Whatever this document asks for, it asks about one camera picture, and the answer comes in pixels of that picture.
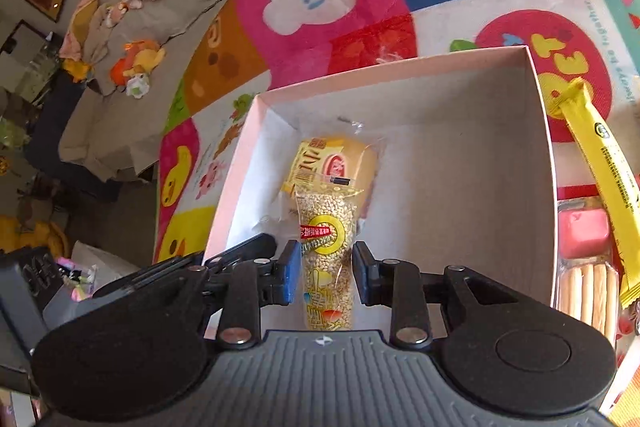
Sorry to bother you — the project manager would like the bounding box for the clear packet of puffed grains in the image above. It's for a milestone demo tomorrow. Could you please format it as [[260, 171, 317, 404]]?
[[294, 189, 362, 333]]

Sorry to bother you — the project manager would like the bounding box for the pink cardboard box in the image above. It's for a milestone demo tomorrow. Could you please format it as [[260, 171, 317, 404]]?
[[202, 44, 558, 343]]

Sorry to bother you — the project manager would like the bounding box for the small white toy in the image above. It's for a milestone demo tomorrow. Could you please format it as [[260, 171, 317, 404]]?
[[125, 74, 152, 100]]

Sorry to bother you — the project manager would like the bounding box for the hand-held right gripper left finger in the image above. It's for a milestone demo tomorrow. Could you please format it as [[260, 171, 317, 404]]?
[[100, 239, 304, 351]]

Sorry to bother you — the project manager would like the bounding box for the biscuit sticks snack tray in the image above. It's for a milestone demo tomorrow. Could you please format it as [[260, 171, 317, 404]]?
[[552, 197, 640, 343]]

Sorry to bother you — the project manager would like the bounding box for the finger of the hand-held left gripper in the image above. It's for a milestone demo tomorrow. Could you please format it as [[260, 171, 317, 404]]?
[[95, 233, 278, 299]]

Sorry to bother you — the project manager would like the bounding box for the beige pink cloth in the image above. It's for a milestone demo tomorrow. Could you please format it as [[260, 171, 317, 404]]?
[[59, 0, 117, 64]]

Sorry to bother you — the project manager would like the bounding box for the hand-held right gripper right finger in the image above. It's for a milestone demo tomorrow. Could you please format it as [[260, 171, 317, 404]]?
[[351, 242, 531, 352]]

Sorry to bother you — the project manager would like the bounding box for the orange plush toy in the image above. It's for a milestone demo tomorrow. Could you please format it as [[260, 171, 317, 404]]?
[[109, 38, 167, 86]]

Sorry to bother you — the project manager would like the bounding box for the yellow bread packet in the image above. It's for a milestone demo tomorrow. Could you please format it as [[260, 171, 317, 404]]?
[[280, 119, 385, 222]]

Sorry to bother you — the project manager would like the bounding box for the yellow stick snack packet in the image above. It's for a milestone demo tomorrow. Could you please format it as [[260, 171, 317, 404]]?
[[547, 77, 640, 308]]

